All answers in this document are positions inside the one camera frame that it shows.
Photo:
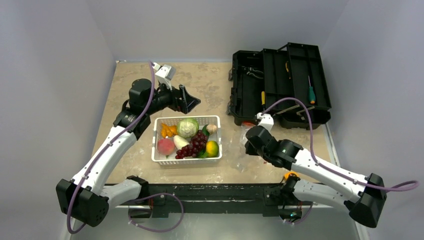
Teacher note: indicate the white radish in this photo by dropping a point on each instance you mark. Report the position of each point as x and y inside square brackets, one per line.
[180, 142]

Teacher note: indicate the pink peach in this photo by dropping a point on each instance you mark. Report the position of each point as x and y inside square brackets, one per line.
[165, 146]

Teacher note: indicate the green handled screwdriver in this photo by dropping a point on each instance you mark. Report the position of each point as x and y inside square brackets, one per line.
[311, 93]

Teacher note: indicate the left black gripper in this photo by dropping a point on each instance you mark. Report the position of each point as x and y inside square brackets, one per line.
[180, 98]

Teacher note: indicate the green cucumber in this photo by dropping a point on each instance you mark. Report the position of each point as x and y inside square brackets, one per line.
[205, 131]

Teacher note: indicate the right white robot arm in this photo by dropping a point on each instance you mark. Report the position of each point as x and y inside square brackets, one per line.
[362, 197]

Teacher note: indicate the clear zip top bag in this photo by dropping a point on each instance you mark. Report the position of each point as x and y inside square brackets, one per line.
[236, 156]

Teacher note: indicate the white plastic basket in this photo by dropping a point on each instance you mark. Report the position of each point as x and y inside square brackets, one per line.
[171, 160]

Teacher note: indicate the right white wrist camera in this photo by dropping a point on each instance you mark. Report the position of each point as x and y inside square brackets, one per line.
[265, 120]

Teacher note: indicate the green cabbage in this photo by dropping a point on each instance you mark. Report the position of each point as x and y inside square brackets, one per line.
[187, 128]

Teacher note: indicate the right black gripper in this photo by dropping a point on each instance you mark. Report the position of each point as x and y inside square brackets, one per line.
[251, 142]

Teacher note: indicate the garlic bulb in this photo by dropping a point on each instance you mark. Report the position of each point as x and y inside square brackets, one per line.
[211, 128]

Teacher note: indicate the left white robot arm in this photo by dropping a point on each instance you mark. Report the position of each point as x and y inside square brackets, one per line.
[85, 197]

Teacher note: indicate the black open toolbox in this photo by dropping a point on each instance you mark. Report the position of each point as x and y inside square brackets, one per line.
[286, 99]

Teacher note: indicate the yellow black tool in tray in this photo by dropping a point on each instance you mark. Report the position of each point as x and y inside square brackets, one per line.
[287, 67]

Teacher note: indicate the yellow handled screwdriver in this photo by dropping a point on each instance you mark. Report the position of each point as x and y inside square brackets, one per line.
[263, 101]

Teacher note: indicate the black base frame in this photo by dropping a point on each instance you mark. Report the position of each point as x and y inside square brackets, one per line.
[266, 199]

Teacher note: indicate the purple grape bunch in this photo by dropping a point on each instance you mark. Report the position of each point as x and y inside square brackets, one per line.
[195, 149]

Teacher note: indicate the black pliers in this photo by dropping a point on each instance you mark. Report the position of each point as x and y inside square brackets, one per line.
[253, 72]

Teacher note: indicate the orange fruit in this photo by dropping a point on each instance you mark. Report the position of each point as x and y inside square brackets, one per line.
[212, 149]

